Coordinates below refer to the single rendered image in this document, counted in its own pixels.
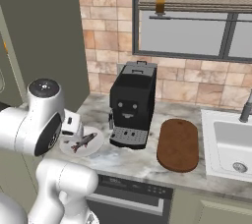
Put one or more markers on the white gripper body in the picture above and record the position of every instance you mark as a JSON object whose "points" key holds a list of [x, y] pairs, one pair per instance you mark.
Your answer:
{"points": [[79, 129]]}

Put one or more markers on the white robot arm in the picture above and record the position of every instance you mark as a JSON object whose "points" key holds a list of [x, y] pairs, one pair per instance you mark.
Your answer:
{"points": [[31, 126]]}

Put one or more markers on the grey red fish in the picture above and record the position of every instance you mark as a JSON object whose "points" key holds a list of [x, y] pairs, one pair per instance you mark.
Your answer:
{"points": [[84, 140]]}

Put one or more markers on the white round plate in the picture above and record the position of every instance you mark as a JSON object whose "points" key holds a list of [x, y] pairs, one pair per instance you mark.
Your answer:
{"points": [[93, 145]]}

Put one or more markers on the olive cabinet door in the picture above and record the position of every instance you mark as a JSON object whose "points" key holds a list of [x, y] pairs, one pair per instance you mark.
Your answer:
{"points": [[11, 70]]}

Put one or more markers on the brown oval cutting board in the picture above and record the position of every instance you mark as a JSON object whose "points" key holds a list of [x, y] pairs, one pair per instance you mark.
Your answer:
{"points": [[178, 146]]}

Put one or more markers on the orange condiment bottle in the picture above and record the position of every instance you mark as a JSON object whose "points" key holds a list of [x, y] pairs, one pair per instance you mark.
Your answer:
{"points": [[5, 46]]}

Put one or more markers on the black coffee machine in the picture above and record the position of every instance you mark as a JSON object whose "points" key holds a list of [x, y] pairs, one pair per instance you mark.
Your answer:
{"points": [[133, 103]]}

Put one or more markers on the black dishwasher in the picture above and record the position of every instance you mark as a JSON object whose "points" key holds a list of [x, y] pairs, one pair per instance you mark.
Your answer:
{"points": [[131, 201]]}

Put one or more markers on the dark framed window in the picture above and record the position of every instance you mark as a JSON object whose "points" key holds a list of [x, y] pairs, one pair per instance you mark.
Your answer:
{"points": [[183, 34]]}

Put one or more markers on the white sink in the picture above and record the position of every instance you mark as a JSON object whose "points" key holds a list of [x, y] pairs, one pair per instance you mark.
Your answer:
{"points": [[226, 142]]}

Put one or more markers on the olive base cupboard door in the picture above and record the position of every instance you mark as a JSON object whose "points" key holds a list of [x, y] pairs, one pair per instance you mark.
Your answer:
{"points": [[223, 211]]}

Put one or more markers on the grey tap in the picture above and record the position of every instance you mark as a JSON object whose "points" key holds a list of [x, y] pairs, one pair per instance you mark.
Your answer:
{"points": [[246, 110]]}

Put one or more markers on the olive wall cabinet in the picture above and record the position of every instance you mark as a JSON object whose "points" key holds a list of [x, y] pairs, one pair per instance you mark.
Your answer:
{"points": [[49, 31]]}

